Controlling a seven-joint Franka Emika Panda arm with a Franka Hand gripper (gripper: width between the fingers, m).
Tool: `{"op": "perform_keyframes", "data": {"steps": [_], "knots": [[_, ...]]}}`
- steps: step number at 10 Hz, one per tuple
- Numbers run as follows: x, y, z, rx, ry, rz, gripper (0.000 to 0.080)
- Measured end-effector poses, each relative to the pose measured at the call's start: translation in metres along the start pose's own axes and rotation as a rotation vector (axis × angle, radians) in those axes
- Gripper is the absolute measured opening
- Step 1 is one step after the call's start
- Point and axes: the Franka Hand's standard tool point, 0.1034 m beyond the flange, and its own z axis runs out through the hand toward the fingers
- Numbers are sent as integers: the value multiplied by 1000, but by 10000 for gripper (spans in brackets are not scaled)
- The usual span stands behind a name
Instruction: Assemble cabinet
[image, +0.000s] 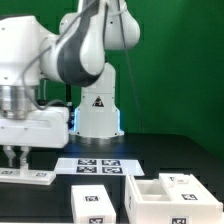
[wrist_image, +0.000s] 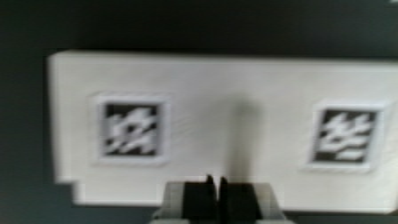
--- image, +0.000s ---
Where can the white cabinet top block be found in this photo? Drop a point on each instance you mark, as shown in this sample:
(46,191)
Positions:
(91,205)

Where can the white marker sheet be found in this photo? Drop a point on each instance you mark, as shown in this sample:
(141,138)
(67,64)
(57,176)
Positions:
(93,166)

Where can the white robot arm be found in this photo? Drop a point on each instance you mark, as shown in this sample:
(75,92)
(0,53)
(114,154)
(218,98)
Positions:
(28,51)

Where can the white cabinet body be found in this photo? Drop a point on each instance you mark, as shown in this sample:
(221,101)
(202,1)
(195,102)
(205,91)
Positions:
(146,202)

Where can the white door panel with knob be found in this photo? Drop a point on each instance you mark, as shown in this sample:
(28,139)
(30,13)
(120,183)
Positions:
(26,176)

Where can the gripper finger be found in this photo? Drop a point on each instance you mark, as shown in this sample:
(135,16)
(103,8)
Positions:
(8,150)
(24,153)

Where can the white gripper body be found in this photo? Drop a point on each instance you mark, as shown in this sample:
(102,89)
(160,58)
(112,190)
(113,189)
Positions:
(48,128)

